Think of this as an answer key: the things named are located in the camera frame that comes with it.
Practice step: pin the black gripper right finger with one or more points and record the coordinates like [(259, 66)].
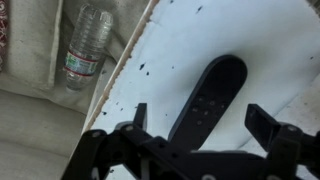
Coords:
[(286, 156)]

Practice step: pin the clear plastic water bottle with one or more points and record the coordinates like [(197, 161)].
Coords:
[(86, 50)]

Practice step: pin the flat beige cushion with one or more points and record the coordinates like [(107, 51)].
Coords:
[(30, 43)]

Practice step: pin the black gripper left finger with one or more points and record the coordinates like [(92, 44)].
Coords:
[(100, 156)]

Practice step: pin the beige fabric sofa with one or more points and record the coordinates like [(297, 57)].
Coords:
[(33, 133)]

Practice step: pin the black remote control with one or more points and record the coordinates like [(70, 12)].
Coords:
[(213, 93)]

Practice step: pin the small white stool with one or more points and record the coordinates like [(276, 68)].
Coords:
[(186, 36)]

